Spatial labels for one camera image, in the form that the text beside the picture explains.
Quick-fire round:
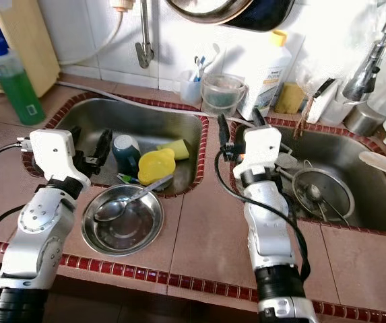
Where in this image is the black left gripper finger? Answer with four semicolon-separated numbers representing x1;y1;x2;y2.
94;127;115;164

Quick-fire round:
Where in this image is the dark teal mug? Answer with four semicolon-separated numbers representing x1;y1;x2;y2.
112;133;141;178

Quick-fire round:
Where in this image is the large steel spoon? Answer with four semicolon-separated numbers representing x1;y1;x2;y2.
93;175;173;223

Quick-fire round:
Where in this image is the round steel bowl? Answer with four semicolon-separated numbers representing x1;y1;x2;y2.
82;185;163;258

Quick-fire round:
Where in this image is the chrome kitchen faucet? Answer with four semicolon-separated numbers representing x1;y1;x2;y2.
342;0;386;103

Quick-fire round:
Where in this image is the white detergent bottle yellow cap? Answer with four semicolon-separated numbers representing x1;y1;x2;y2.
240;29;293;122

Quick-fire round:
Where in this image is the steel sink basin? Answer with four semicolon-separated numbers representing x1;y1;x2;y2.
233;124;386;233
41;100;210;196

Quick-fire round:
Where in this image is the clear plastic bucket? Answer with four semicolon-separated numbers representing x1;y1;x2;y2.
201;73;249;118

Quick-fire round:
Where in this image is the yellow dish sponge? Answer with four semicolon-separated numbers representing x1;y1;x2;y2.
275;82;306;115

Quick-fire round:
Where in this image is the brown hanging brush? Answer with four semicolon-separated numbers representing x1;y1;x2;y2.
295;94;315;139

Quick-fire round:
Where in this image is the translucent toothbrush cup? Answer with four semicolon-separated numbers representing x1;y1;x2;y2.
179;69;203;105

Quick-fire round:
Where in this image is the yellow green scrub sponge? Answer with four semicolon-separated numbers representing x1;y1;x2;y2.
156;138;191;161

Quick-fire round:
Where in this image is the white black-edged utensil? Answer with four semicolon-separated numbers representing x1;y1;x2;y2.
307;76;340;124

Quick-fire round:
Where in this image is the translucent white plastic container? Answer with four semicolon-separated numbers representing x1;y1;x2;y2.
321;94;348;125

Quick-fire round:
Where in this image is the green dish soap bottle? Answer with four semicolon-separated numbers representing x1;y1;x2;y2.
0;34;46;127

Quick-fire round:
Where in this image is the small steel spoon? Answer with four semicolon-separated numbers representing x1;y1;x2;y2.
304;183;331;223

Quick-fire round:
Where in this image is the white curved water tube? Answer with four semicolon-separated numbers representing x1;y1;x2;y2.
58;8;125;68

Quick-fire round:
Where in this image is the clear plastic bag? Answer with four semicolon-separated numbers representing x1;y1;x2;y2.
290;13;386;88

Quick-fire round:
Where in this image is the dark blue hanging pan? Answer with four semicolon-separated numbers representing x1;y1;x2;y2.
223;0;296;32

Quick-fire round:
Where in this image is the small steel cup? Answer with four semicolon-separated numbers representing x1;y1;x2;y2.
343;101;386;137

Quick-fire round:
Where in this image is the cream water ionizer appliance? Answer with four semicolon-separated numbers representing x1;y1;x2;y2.
0;0;60;95

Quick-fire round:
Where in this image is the steel hanging wok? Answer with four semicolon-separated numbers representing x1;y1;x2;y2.
166;0;254;26

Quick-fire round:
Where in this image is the cream tap diverter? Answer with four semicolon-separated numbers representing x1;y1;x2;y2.
110;0;139;14

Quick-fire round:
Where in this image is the dark brown counter cabinet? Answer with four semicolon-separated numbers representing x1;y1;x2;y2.
0;259;261;323

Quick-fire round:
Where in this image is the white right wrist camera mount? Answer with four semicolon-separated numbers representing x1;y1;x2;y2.
236;126;282;181

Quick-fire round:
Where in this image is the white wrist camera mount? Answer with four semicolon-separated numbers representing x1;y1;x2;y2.
28;128;91;189
236;126;282;181

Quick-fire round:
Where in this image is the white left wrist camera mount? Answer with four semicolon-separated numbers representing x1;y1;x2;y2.
28;128;91;189

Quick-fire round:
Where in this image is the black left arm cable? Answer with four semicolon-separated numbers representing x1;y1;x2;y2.
0;138;32;283

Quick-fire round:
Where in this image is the steel wall tap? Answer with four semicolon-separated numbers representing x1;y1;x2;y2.
134;0;156;70

